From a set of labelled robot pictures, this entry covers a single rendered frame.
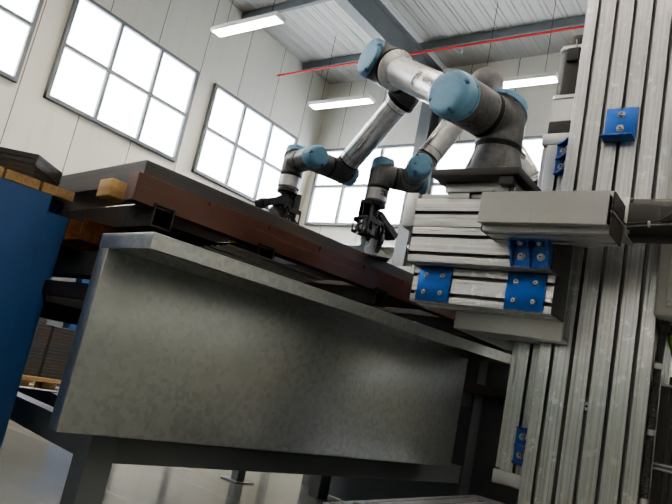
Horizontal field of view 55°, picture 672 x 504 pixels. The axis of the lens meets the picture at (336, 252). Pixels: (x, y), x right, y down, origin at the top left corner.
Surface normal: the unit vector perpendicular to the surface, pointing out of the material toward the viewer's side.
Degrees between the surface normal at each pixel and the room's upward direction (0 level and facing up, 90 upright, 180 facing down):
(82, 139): 90
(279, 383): 90
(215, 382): 90
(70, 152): 90
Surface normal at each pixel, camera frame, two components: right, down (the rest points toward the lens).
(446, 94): -0.73, -0.22
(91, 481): 0.71, 0.00
